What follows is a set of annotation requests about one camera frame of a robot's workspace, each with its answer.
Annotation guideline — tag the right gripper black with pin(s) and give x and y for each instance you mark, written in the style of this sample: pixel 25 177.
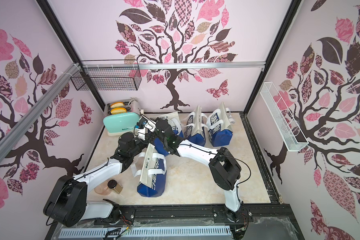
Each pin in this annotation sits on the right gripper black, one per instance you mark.
pixel 155 124

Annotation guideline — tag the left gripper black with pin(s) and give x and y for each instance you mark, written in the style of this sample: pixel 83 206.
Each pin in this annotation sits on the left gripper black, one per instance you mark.
pixel 147 143

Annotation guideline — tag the takeout bag blue beige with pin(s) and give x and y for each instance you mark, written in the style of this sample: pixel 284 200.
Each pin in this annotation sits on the takeout bag blue beige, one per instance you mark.
pixel 194 130
pixel 219 124
pixel 153 173

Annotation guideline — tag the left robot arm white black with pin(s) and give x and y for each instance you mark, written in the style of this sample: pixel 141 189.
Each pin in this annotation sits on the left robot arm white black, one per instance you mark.
pixel 68 205

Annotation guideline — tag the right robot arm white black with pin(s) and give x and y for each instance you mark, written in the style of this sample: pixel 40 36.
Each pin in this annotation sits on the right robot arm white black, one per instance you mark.
pixel 225 169

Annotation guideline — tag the mint green toaster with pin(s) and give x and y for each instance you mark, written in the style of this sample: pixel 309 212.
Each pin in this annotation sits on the mint green toaster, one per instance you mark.
pixel 122 123

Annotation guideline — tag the front bread slice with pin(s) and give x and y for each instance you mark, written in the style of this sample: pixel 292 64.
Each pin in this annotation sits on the front bread slice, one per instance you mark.
pixel 116 111

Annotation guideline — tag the bread slice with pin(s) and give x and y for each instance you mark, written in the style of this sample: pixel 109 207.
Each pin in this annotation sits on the bread slice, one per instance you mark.
pixel 116 105
pixel 116 111

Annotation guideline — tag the small jar with dark lid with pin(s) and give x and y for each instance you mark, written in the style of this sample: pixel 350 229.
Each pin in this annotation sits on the small jar with dark lid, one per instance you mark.
pixel 108 187

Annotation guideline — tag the rear bread slice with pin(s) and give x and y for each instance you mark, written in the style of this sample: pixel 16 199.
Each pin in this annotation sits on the rear bread slice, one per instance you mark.
pixel 116 105

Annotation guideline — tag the black wire basket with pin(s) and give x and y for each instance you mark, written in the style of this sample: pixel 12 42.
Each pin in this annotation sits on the black wire basket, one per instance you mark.
pixel 108 75

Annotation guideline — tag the white slotted cable duct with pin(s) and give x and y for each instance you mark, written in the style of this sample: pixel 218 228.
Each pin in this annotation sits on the white slotted cable duct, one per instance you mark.
pixel 144 232

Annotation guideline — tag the white wire shelf basket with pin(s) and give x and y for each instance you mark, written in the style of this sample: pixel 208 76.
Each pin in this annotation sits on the white wire shelf basket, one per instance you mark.
pixel 278 103

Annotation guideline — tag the aluminium rail left wall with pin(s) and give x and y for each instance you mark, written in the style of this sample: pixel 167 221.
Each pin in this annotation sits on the aluminium rail left wall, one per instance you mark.
pixel 20 128

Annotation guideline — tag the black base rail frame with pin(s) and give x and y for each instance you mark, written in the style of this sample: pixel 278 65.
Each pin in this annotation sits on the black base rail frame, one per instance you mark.
pixel 260 221

